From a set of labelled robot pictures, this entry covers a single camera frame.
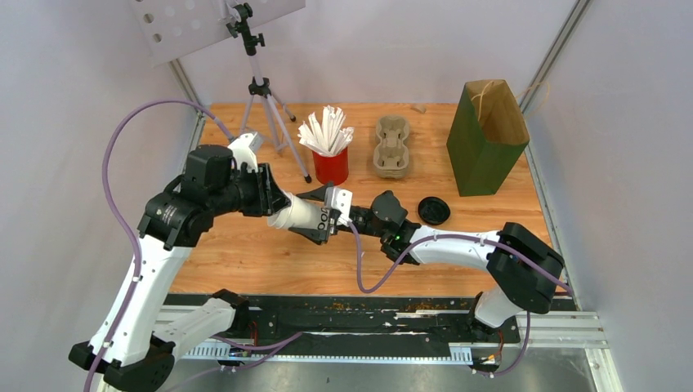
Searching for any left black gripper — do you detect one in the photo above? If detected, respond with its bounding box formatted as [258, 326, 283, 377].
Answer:
[209, 162, 293, 216]

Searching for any white paper cup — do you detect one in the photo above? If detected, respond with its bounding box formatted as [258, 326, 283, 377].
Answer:
[266, 191, 329, 229]

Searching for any black plastic cup lid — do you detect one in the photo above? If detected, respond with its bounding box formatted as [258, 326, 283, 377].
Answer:
[417, 196, 451, 225]

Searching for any green paper bag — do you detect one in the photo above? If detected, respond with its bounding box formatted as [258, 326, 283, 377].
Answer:
[446, 79, 530, 197]

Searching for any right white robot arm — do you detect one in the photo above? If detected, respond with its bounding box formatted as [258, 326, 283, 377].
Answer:
[275, 185, 568, 341]

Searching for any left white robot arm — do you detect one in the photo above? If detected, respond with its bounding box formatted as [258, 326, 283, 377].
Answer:
[69, 141, 289, 391]

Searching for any red straw holder cup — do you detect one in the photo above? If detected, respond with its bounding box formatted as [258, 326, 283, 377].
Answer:
[312, 147, 349, 185]

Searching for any white wrapped straws bundle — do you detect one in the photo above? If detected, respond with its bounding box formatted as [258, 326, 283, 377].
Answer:
[298, 105, 355, 158]

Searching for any cardboard cup carrier tray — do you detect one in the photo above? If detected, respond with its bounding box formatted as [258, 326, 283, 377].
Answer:
[373, 115, 410, 179]

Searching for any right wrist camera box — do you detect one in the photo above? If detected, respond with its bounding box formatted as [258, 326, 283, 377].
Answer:
[327, 186, 353, 205]

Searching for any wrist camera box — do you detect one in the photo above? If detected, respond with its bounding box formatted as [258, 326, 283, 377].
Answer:
[227, 131, 264, 166]
[327, 186, 353, 205]

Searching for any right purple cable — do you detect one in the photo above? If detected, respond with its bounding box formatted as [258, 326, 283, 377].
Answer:
[347, 221, 574, 378]

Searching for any purple cable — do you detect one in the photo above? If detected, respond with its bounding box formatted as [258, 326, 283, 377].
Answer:
[347, 221, 574, 378]
[83, 99, 235, 392]

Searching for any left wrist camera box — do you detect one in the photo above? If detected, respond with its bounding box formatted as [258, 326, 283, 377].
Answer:
[227, 131, 264, 166]

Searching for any silver camera tripod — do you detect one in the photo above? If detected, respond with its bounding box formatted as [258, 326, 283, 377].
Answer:
[220, 1, 312, 184]

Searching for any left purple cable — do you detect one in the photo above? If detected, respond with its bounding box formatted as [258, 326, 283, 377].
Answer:
[83, 99, 235, 392]

